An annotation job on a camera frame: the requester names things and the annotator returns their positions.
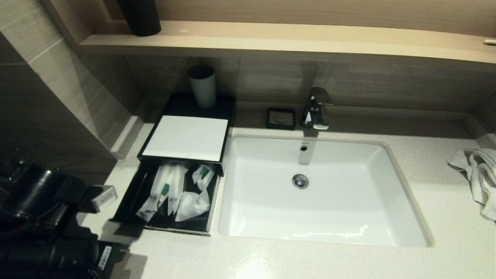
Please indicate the black tray with toiletry packets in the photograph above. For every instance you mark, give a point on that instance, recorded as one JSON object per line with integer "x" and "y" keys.
{"x": 128, "y": 205}

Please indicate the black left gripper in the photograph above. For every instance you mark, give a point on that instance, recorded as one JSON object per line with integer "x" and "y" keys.
{"x": 106, "y": 259}

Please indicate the white ceramic sink basin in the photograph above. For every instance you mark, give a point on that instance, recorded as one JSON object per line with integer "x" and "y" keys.
{"x": 329, "y": 209}

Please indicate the puffy white sachet green label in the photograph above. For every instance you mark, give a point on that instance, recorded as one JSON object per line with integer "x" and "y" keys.
{"x": 204, "y": 175}

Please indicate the flat white packet green label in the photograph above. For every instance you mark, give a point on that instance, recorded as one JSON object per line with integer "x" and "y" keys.
{"x": 165, "y": 190}

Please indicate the clear toothbrush packet green label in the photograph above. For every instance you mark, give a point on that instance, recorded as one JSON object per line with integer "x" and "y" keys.
{"x": 177, "y": 186}
{"x": 159, "y": 178}

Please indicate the chrome drain stopper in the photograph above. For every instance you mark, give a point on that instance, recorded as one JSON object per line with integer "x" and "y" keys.
{"x": 300, "y": 181}

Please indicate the black cylinder container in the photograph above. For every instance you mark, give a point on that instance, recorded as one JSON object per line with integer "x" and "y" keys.
{"x": 140, "y": 17}

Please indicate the small white shelf item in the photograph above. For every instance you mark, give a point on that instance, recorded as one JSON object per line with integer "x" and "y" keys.
{"x": 489, "y": 42}

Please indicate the chrome faucet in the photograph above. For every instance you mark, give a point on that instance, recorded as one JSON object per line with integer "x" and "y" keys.
{"x": 316, "y": 112}

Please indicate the white towel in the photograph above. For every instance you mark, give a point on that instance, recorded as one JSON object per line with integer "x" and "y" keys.
{"x": 480, "y": 174}

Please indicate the black square soap dish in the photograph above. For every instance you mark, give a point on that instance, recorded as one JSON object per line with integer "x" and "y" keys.
{"x": 281, "y": 119}

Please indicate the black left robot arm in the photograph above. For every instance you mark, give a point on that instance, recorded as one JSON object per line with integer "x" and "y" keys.
{"x": 38, "y": 232}

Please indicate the black amenity drawer box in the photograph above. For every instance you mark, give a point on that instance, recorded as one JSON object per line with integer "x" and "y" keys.
{"x": 228, "y": 104}

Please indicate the light wooden shelf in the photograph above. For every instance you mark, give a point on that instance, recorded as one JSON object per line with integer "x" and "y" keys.
{"x": 310, "y": 40}

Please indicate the white plastic wrapper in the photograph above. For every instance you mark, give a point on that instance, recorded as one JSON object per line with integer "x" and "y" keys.
{"x": 192, "y": 205}

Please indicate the grey cup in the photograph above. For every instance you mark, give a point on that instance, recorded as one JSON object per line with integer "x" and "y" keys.
{"x": 202, "y": 90}

